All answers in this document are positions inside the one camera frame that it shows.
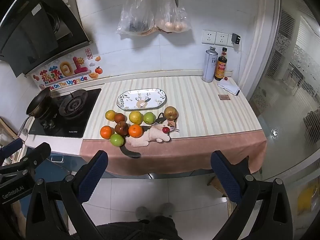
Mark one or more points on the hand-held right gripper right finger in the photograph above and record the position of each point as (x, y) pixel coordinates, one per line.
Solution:
(225, 175)

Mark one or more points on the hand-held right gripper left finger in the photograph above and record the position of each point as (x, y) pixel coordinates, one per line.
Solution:
(92, 175)

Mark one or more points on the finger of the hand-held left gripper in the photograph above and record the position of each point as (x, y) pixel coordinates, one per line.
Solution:
(10, 148)
(37, 155)

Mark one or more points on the green apple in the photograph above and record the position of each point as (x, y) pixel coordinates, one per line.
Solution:
(117, 140)
(149, 117)

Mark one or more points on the orange tangerine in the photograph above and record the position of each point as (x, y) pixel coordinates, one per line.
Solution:
(106, 132)
(135, 131)

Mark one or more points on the dark red apple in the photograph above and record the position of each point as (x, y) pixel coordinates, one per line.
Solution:
(119, 117)
(121, 128)

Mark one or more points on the small yellow lemon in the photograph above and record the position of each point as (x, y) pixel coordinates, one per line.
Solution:
(110, 115)

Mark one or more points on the large yellow lemon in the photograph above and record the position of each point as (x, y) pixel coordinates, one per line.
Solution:
(135, 117)

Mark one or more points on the small red fruit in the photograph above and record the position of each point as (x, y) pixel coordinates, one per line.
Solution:
(165, 130)

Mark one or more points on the brown pear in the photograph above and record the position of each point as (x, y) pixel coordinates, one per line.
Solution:
(171, 112)

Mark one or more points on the oval patterned ceramic plate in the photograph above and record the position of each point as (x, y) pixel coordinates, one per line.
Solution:
(141, 99)

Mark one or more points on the blue cabinet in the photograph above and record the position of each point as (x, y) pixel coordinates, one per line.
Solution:
(57, 165)

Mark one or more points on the black frying pan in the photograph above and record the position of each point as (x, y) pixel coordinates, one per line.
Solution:
(40, 102)

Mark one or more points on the black gas stove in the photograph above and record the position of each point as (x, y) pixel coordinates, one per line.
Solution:
(82, 120)

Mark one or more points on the striped cat print tablecloth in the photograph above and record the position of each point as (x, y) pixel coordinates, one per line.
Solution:
(212, 115)

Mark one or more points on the grey slipper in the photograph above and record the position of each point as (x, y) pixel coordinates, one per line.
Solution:
(167, 209)
(142, 213)

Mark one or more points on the person's dark trousers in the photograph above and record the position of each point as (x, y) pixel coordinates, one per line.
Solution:
(140, 230)

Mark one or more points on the small brown card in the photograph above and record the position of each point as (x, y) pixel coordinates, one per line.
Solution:
(224, 97)

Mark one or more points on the white cloth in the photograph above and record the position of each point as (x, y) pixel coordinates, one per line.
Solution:
(228, 87)

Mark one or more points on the glass sliding door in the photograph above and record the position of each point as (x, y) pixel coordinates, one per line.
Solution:
(287, 92)

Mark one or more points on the dark sauce bottle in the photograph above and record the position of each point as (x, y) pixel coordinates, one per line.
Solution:
(221, 67)

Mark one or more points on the silver metal can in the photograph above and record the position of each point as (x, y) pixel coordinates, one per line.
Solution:
(209, 65)

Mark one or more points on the black range hood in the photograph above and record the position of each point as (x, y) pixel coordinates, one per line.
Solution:
(37, 25)

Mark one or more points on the black power adapter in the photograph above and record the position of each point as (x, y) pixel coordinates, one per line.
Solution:
(236, 39)

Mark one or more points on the clear plastic bag with eggs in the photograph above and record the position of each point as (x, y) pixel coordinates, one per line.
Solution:
(175, 22)

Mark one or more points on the colourful wall sticker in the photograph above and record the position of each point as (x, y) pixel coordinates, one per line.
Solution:
(67, 72)

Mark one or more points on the white wall socket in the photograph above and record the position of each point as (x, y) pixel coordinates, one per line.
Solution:
(209, 37)
(223, 39)

